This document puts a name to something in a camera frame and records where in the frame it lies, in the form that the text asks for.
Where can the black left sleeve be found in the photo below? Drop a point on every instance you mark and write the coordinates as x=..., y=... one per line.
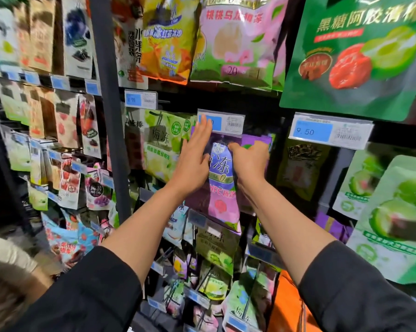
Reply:
x=87, y=297

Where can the white packet with red fruit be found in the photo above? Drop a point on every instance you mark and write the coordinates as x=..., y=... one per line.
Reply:
x=69, y=183

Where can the black right sleeve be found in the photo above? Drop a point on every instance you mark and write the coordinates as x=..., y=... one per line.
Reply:
x=353, y=293

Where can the large dark green snack packet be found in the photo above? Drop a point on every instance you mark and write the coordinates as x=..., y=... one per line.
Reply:
x=356, y=55

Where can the green yellow pouch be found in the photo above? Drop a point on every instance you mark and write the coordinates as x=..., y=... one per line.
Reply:
x=213, y=281

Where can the black sleeve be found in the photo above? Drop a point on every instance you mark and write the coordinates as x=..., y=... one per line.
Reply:
x=87, y=297
x=353, y=293

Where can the orange bag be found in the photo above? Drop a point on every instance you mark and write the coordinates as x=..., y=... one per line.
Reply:
x=287, y=304

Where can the person's right hand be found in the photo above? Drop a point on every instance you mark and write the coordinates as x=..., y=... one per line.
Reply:
x=251, y=164

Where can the white green snack packet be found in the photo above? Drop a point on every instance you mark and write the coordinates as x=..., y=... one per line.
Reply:
x=2, y=41

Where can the cluster of small price tags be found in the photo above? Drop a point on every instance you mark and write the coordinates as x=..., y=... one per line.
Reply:
x=61, y=82

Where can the dark olive snack packet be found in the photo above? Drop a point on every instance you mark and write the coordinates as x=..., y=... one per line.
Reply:
x=301, y=169

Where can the small light green packet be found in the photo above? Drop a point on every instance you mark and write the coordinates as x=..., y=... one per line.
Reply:
x=358, y=183

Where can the dark brown snack packet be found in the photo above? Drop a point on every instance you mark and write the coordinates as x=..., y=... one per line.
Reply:
x=134, y=138

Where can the person's left hand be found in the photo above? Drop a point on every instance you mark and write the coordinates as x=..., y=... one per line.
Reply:
x=190, y=162

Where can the pink blue snack packet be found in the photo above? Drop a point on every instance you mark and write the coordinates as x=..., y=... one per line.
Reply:
x=66, y=238

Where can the purple pink snack packet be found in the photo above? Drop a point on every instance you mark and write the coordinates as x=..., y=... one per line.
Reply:
x=221, y=193

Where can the person's left forearm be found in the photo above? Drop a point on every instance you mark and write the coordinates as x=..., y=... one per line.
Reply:
x=149, y=224

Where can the white packet with grapes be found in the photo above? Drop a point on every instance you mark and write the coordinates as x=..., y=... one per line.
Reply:
x=97, y=193

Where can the person's right forearm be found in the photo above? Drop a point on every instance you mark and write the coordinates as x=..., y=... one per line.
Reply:
x=280, y=224

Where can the row of pale hanging packets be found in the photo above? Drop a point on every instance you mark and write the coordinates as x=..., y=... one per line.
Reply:
x=42, y=117

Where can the green white plum packet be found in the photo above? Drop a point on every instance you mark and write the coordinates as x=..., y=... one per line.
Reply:
x=163, y=145

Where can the white red snack packet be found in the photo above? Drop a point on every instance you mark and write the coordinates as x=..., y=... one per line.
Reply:
x=128, y=48

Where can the white blue snack packet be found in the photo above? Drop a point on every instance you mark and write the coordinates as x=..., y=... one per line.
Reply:
x=175, y=224

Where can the white packet with blueberries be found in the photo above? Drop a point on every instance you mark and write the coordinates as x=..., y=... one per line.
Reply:
x=77, y=37

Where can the tan orange snack packet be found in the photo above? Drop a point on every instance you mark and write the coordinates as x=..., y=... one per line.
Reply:
x=42, y=34

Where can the blue white price tag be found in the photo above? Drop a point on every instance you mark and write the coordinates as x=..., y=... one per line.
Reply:
x=140, y=99
x=228, y=122
x=329, y=131

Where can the big light green packet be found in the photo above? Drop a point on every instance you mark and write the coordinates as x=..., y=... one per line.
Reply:
x=394, y=224

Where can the pink peach snack packet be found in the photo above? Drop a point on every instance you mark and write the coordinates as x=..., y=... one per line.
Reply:
x=239, y=41

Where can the black shelf upright post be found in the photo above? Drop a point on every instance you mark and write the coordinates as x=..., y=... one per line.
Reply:
x=109, y=100

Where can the pale green pouch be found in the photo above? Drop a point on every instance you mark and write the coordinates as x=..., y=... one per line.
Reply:
x=241, y=304

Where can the person's left fingers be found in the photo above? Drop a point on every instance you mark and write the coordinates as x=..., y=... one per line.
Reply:
x=199, y=134

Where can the olive green jelly packet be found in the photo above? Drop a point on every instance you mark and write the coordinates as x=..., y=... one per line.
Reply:
x=216, y=248

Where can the purple yellow snack packet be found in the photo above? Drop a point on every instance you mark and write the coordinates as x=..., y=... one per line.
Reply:
x=332, y=226

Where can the person's right thumb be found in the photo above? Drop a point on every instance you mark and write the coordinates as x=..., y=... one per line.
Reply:
x=234, y=148

